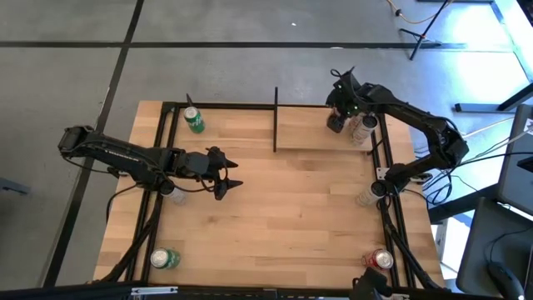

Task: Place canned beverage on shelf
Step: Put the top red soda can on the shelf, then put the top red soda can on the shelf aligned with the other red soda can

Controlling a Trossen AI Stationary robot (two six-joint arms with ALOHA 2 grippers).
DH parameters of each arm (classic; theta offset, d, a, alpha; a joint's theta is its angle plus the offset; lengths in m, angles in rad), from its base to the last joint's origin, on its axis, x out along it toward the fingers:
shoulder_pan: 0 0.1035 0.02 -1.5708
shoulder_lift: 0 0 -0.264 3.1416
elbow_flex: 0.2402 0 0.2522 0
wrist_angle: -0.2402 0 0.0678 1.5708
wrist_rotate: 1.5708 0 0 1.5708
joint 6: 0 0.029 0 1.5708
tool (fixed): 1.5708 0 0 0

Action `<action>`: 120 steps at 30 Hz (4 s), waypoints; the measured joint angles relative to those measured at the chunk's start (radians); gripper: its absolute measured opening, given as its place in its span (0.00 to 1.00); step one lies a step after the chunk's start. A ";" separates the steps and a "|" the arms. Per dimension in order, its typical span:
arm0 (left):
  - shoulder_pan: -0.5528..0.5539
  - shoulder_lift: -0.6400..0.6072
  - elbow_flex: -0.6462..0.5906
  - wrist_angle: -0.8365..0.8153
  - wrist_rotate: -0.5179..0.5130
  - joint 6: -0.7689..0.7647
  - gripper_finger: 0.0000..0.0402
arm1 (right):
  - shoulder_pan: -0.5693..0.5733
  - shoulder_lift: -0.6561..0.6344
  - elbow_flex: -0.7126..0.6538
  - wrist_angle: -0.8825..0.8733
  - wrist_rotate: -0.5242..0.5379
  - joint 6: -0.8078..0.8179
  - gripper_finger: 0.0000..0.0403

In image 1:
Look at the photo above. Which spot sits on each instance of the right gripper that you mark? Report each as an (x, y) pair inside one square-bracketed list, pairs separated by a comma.
[(347, 98)]

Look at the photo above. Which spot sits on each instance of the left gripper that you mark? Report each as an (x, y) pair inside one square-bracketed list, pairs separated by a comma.
[(200, 164)]

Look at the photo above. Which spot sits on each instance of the green Sprite can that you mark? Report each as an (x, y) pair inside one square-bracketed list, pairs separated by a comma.
[(170, 259), (195, 123)]

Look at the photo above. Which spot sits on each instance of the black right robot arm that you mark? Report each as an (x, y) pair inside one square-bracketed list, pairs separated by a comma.
[(416, 114)]

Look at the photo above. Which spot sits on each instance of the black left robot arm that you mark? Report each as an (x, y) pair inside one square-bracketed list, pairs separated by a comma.
[(116, 152)]

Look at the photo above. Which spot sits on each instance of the silver mounting plate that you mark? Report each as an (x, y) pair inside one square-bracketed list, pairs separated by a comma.
[(382, 173)]

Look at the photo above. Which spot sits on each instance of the black tripod stand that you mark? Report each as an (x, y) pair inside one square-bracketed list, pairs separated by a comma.
[(423, 36)]

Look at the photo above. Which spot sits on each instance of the black desk foot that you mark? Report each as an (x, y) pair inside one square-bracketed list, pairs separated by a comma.
[(474, 107)]

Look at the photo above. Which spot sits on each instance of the black table leg bar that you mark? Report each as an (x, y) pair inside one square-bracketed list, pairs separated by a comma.
[(458, 204)]

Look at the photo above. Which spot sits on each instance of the dark grey computer case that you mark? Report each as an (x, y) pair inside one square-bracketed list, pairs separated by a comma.
[(516, 166)]

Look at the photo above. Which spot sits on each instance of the black crossbar with silver brackets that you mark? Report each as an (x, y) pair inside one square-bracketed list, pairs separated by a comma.
[(83, 291)]

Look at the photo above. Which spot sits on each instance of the grey side table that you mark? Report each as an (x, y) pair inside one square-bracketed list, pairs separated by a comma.
[(483, 250)]

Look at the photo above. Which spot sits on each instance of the grey chair leg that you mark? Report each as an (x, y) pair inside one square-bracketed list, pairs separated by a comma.
[(12, 186)]

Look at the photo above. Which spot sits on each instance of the black computer mouse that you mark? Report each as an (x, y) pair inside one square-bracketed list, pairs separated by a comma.
[(506, 281)]

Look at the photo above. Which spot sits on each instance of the black aluminium table frame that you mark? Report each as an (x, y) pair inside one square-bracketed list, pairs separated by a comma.
[(225, 106)]

